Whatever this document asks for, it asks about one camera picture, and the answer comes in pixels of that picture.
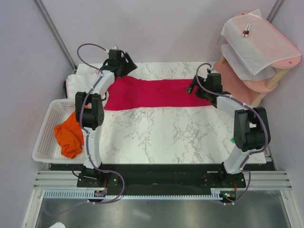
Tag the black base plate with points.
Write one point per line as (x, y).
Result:
(203, 176)

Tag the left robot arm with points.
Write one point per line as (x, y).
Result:
(89, 107)

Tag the orange t shirt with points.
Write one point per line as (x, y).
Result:
(69, 137)

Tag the white foam sheet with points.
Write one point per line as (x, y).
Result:
(263, 46)

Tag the paper sheets on shelf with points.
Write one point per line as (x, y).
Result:
(239, 68)

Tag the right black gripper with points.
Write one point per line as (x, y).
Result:
(190, 88)

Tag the magenta t shirt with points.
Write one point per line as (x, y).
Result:
(129, 93)

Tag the red capped marker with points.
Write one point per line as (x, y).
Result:
(245, 30)

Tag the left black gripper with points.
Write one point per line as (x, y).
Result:
(130, 66)

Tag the black capped marker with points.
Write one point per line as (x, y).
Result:
(248, 30)

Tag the white plastic basket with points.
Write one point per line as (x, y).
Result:
(46, 148)

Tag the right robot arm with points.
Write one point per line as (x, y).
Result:
(251, 132)

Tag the white cable duct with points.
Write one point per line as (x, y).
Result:
(95, 195)

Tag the pink tiered shelf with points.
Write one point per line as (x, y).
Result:
(252, 92)

